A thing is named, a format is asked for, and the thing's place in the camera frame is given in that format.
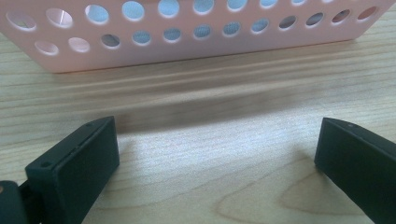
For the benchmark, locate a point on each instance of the pink plastic perforated basket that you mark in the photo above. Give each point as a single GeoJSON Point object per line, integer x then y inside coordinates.
{"type": "Point", "coordinates": [186, 46]}

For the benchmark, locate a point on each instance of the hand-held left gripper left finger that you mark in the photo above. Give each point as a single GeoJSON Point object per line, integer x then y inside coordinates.
{"type": "Point", "coordinates": [74, 168]}

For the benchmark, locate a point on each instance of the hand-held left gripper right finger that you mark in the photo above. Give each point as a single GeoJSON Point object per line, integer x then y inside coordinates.
{"type": "Point", "coordinates": [358, 161]}

